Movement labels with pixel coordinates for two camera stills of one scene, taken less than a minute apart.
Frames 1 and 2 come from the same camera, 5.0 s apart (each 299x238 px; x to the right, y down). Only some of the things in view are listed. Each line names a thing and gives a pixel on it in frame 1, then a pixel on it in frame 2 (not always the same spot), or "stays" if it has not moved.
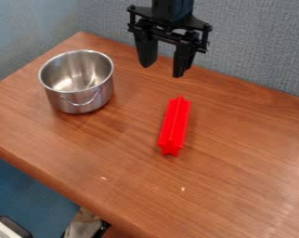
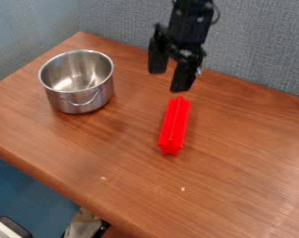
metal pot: x=78 y=77 stays
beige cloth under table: x=85 y=225 stays
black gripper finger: x=149 y=47 -> x=159 y=50
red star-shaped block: x=174 y=130 stays
